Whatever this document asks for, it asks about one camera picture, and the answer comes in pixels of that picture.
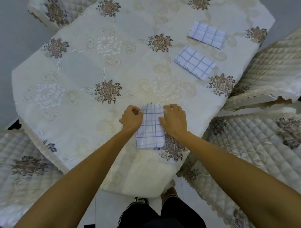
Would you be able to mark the person's left hand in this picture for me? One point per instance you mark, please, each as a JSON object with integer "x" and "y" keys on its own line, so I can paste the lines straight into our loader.
{"x": 130, "y": 119}

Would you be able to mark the person's right forearm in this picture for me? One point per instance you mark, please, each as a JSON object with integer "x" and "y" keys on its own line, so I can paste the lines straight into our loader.
{"x": 235, "y": 180}

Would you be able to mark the person's leg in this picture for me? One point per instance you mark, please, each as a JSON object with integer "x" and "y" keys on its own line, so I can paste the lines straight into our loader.
{"x": 168, "y": 193}

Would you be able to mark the cream floral embroidered tablecloth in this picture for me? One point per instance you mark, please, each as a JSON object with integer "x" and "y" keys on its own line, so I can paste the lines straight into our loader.
{"x": 131, "y": 58}

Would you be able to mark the person's black sandal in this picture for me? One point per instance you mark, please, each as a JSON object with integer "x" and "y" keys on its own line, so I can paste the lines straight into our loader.
{"x": 141, "y": 200}

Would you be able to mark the person's right thumb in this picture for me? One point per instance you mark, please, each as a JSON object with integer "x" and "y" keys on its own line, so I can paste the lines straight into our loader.
{"x": 163, "y": 121}

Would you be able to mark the person's left fingers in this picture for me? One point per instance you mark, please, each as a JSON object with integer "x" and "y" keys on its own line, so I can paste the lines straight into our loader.
{"x": 136, "y": 110}

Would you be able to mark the person's left forearm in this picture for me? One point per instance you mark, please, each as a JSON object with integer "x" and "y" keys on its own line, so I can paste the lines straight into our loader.
{"x": 77, "y": 180}

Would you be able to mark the person's right hand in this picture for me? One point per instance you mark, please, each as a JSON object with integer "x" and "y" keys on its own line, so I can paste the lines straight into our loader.
{"x": 175, "y": 122}

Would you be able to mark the blue checked white cloth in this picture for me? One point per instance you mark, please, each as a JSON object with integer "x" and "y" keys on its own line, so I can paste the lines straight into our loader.
{"x": 151, "y": 133}
{"x": 195, "y": 62}
{"x": 207, "y": 34}

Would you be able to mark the person's black shorts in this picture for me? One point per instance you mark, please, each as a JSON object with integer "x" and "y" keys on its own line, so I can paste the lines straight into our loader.
{"x": 162, "y": 216}

